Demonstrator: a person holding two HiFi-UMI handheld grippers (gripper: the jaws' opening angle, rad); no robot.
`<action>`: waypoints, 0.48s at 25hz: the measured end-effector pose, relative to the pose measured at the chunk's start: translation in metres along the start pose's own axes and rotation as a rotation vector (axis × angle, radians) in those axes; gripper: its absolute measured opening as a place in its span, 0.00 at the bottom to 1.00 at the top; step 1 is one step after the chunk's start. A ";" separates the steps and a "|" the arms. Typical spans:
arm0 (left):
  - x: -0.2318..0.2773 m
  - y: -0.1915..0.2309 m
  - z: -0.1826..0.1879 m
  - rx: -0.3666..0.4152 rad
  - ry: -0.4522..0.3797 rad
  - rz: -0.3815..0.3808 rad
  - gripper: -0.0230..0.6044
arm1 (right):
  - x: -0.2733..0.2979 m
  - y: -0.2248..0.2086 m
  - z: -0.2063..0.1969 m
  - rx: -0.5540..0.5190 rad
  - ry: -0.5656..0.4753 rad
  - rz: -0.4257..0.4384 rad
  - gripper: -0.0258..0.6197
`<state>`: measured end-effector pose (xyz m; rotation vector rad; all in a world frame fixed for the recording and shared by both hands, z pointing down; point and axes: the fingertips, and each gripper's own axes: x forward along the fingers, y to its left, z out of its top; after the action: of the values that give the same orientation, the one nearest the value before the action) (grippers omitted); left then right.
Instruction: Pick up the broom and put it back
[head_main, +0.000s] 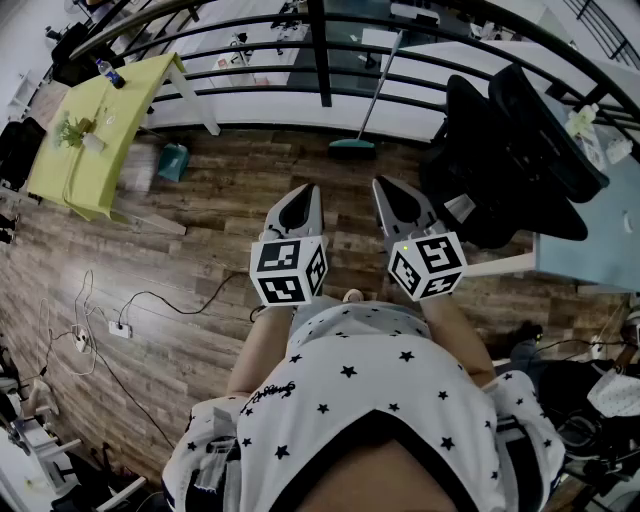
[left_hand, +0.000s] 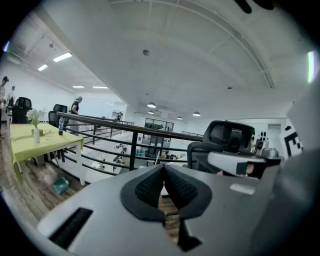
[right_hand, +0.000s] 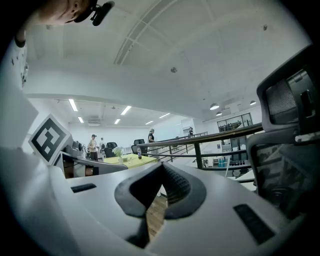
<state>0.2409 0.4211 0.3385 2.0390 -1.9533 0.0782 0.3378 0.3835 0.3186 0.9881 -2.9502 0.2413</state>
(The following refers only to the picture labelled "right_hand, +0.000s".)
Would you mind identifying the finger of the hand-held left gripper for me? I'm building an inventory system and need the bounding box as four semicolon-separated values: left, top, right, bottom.
98;161;129;176

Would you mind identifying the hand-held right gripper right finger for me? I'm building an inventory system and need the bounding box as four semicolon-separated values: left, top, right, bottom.
147;161;303;256

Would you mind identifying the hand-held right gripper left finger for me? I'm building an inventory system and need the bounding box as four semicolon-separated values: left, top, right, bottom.
53;161;164;256

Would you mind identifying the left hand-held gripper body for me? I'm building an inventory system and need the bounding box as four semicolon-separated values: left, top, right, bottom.
28;113;100;179

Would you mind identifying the yellow-green tablecloth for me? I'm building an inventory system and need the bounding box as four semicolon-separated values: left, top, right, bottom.
103;153;158;169

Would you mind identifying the group of ceiling tube lights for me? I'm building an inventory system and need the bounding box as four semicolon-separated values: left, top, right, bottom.
68;98;171;125

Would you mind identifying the dark railing with wooden handrail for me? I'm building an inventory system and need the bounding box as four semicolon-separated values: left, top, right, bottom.
136;122;265;171

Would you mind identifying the black mesh office chair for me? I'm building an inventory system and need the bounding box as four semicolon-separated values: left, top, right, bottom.
246;44;320;222

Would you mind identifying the white star print shirt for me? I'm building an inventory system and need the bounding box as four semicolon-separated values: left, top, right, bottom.
11;37;30;88

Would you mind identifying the black framed glass partition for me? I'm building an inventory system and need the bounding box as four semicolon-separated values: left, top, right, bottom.
216;112;252;133

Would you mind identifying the person's face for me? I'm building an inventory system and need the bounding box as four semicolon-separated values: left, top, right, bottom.
32;0;99;26

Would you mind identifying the black head-mounted camera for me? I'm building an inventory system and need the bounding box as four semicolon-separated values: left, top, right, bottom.
89;0;116;27

